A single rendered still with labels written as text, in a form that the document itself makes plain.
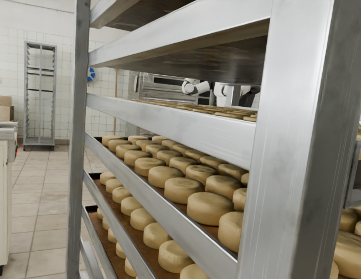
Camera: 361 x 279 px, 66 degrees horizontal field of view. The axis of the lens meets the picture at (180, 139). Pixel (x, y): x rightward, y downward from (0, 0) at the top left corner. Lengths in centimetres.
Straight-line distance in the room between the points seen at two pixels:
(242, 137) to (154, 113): 14
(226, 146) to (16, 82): 595
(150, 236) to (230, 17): 31
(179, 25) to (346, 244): 23
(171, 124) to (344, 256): 18
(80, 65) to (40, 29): 546
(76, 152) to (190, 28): 50
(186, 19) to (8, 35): 594
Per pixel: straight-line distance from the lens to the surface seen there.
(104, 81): 610
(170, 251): 39
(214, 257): 22
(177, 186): 34
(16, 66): 610
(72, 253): 80
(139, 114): 34
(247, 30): 21
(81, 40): 69
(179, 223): 26
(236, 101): 88
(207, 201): 30
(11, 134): 183
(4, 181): 189
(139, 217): 47
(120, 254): 57
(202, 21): 24
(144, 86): 518
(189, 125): 24
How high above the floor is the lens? 117
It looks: 9 degrees down
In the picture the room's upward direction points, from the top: 5 degrees clockwise
